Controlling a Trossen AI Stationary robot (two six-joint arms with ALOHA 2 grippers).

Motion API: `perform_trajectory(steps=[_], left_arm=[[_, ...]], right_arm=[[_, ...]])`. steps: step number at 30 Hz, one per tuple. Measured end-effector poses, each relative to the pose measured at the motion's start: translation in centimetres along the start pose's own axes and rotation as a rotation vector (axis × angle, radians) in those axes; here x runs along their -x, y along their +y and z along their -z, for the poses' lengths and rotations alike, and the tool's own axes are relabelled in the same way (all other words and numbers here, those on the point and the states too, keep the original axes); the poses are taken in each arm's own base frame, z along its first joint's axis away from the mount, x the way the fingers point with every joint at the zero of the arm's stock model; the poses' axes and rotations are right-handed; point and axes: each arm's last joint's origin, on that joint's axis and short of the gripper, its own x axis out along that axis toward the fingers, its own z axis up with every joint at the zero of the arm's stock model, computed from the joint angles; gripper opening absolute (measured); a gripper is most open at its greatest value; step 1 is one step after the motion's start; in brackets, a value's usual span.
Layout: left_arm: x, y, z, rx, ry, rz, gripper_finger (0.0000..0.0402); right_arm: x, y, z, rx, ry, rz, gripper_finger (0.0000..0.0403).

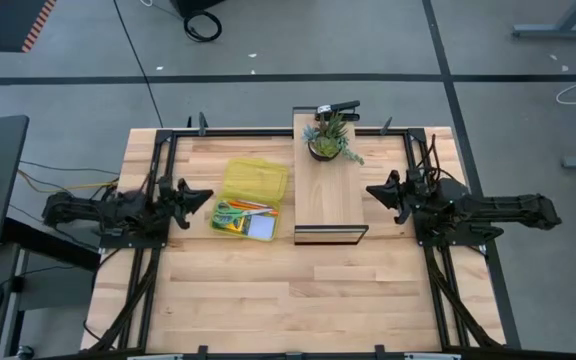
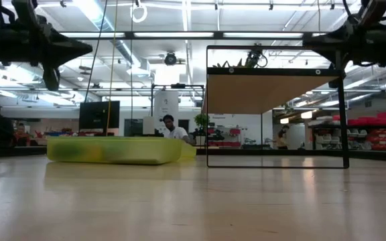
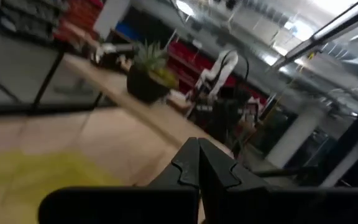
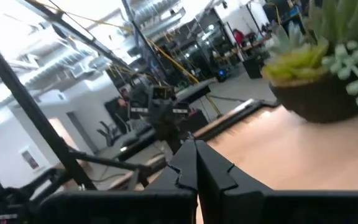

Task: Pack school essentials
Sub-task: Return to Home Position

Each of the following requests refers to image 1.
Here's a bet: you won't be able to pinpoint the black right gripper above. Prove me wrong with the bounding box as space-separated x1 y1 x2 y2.
366 169 422 225

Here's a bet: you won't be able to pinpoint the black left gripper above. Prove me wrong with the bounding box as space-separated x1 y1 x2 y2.
156 174 215 231

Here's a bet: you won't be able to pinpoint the green handled scissors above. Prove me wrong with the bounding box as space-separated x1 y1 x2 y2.
211 199 275 225

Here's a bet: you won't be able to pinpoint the orange pencil pink eraser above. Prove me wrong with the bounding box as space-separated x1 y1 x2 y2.
227 200 275 213
235 204 280 217

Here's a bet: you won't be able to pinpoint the green yellow crayon box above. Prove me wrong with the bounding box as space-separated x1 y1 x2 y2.
212 218 250 237

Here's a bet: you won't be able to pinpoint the purple notepad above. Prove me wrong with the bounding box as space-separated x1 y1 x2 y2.
246 214 277 241

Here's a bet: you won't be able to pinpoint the yellow transparent pencil case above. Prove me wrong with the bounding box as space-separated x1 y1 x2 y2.
209 157 290 243

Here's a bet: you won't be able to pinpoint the potted succulent plant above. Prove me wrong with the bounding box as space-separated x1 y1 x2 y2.
301 111 366 166

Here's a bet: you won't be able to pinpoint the black clamp white label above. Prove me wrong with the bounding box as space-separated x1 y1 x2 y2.
315 99 362 123

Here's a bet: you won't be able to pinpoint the black box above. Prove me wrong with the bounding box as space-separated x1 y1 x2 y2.
170 0 227 17

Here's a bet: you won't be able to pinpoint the orange black striped mat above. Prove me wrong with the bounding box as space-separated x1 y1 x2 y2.
0 0 58 54

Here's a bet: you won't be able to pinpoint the wooden shelf black metal frame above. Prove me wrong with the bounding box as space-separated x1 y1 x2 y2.
291 104 370 247

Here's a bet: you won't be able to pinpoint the black table frame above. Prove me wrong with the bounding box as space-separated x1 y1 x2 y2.
80 127 522 360

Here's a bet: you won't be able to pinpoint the coiled black cable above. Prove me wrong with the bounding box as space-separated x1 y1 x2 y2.
182 9 223 43

